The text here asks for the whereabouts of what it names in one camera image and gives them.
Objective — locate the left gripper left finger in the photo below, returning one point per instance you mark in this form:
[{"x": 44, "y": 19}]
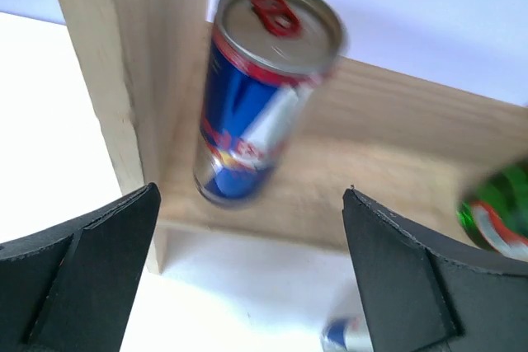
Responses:
[{"x": 71, "y": 287}]

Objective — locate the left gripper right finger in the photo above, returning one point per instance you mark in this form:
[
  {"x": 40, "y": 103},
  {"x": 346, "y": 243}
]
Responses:
[{"x": 423, "y": 291}]

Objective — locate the silver can front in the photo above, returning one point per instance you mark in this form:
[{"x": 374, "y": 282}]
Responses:
[{"x": 266, "y": 59}]

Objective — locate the silver can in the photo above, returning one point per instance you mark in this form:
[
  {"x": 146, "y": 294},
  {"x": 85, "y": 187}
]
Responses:
[
  {"x": 266, "y": 59},
  {"x": 346, "y": 334}
]

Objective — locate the wooden two-tier shelf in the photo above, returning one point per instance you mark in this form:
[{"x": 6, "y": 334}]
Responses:
[{"x": 411, "y": 144}]

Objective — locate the silver can rear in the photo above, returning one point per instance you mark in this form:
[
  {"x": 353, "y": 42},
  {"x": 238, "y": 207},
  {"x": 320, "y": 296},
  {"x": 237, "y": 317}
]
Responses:
[{"x": 346, "y": 334}]

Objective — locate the green glass bottle left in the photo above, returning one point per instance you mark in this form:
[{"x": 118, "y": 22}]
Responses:
[{"x": 493, "y": 212}]

